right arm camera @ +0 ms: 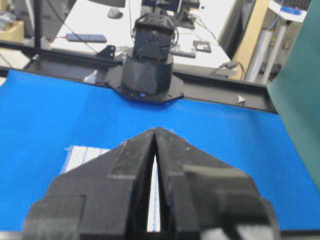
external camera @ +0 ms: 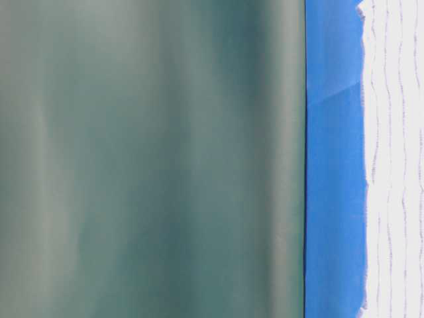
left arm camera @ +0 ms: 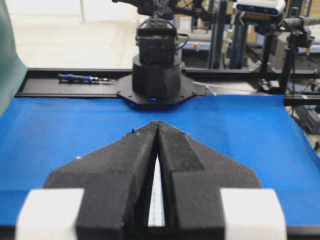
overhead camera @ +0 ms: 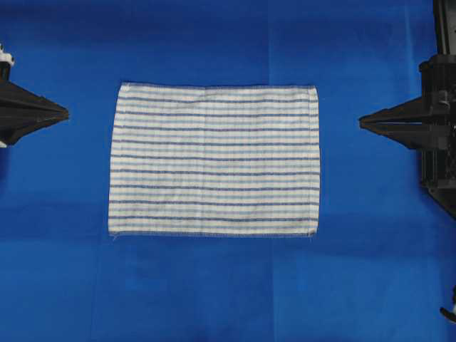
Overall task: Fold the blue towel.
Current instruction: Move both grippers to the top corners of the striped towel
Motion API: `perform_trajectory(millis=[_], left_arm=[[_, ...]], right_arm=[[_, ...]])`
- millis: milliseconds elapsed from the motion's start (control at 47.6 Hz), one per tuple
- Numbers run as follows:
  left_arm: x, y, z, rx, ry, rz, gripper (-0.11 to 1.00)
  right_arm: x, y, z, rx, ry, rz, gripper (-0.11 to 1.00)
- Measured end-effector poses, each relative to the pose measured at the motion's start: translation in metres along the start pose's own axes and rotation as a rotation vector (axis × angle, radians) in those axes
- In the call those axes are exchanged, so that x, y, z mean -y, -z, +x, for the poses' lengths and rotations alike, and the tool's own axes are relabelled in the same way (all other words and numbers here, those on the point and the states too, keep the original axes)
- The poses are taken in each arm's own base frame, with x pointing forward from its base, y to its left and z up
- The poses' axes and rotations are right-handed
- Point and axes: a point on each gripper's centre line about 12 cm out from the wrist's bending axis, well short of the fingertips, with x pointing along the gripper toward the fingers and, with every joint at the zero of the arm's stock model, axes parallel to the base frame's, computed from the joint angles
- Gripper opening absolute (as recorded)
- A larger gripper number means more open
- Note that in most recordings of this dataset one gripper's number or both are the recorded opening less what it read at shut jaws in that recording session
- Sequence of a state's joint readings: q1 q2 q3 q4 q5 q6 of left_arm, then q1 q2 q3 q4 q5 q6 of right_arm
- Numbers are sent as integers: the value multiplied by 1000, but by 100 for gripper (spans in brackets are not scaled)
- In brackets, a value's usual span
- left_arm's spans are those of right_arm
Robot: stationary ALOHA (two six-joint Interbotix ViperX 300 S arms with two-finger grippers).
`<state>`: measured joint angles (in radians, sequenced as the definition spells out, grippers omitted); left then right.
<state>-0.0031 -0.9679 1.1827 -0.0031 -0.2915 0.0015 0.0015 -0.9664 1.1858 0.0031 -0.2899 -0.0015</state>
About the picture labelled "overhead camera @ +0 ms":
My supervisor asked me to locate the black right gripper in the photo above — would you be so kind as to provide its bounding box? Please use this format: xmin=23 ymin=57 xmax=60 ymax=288
xmin=359 ymin=54 xmax=455 ymax=188

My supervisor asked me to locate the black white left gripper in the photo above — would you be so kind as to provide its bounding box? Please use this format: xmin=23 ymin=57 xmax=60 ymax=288
xmin=0 ymin=44 xmax=69 ymax=147

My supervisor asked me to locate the blue white striped towel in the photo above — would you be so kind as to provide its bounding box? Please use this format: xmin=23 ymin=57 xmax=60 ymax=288
xmin=108 ymin=82 xmax=321 ymax=237

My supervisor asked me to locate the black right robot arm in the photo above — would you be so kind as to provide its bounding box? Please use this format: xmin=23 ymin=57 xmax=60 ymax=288
xmin=359 ymin=1 xmax=455 ymax=192

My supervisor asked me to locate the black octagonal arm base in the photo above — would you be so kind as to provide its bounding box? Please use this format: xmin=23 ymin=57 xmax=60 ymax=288
xmin=427 ymin=187 xmax=456 ymax=219

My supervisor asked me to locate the black clip at edge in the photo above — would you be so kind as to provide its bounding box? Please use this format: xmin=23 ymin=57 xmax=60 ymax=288
xmin=440 ymin=286 xmax=456 ymax=324

